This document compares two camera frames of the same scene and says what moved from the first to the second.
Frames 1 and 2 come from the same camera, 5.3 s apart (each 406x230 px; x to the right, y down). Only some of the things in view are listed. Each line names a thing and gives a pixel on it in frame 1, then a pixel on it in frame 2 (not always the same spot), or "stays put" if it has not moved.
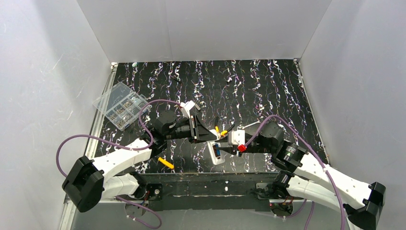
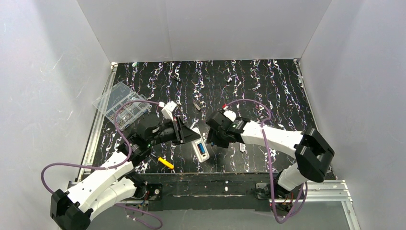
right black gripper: x=234 y=145 → x=214 y=127
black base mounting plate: x=213 y=191 stays put
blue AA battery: x=217 y=151 → x=202 y=148
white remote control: x=217 y=159 → x=200 y=148
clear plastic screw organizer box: x=121 y=105 stays put
